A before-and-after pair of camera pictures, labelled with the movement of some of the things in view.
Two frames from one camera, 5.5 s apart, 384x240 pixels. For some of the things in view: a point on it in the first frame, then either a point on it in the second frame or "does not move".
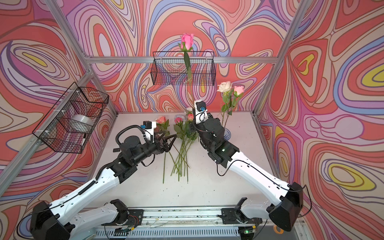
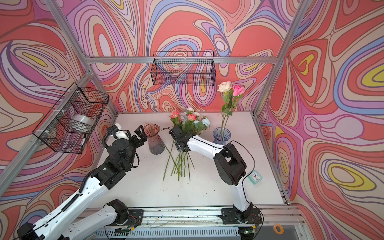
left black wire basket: [70, 124] does not move
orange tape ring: [275, 229] does not move
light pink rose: [238, 91] to [230, 102]
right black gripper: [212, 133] to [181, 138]
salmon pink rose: [162, 124] to [174, 117]
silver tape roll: [84, 119] does not move
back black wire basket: [169, 68] does not move
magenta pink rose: [186, 44] to [237, 90]
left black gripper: [163, 147] to [142, 137]
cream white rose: [224, 87] does not move
